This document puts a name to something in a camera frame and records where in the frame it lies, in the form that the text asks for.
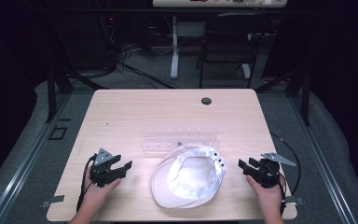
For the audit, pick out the black table grommet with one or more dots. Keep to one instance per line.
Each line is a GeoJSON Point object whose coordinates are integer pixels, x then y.
{"type": "Point", "coordinates": [206, 101]}

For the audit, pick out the white cap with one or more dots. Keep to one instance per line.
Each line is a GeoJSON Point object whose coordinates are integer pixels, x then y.
{"type": "Point", "coordinates": [189, 180]}

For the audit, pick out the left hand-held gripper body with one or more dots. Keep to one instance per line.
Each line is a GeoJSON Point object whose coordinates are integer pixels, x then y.
{"type": "Point", "coordinates": [103, 172]}

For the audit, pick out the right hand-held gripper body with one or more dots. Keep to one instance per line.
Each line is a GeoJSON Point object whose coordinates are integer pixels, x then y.
{"type": "Point", "coordinates": [268, 174]}

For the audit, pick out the clear plastic tray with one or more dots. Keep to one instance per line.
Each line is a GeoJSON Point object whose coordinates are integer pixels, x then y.
{"type": "Point", "coordinates": [180, 137]}

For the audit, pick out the black metal frame stand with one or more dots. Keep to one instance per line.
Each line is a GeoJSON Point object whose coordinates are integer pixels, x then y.
{"type": "Point", "coordinates": [305, 96]}
{"type": "Point", "coordinates": [52, 93]}

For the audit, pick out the person's left hand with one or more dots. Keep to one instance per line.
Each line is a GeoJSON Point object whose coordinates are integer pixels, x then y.
{"type": "Point", "coordinates": [94, 196]}

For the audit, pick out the black chair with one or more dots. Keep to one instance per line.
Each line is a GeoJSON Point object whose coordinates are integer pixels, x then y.
{"type": "Point", "coordinates": [230, 46]}

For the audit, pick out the aluminium floor rail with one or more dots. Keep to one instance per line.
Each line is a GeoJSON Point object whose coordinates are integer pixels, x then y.
{"type": "Point", "coordinates": [21, 172]}
{"type": "Point", "coordinates": [323, 174]}

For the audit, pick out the black tape square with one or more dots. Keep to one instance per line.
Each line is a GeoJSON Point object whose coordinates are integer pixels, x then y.
{"type": "Point", "coordinates": [50, 137]}

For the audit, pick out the black tape strip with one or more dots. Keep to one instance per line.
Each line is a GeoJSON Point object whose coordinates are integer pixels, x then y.
{"type": "Point", "coordinates": [64, 119]}

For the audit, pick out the grey metal table bracket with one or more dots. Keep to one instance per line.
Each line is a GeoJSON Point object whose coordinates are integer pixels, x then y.
{"type": "Point", "coordinates": [295, 201]}
{"type": "Point", "coordinates": [52, 200]}

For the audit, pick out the person's right hand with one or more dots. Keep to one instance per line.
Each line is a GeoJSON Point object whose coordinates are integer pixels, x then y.
{"type": "Point", "coordinates": [270, 199]}

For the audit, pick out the white desk leg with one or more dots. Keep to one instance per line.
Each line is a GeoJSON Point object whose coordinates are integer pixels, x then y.
{"type": "Point", "coordinates": [174, 62]}
{"type": "Point", "coordinates": [246, 71]}

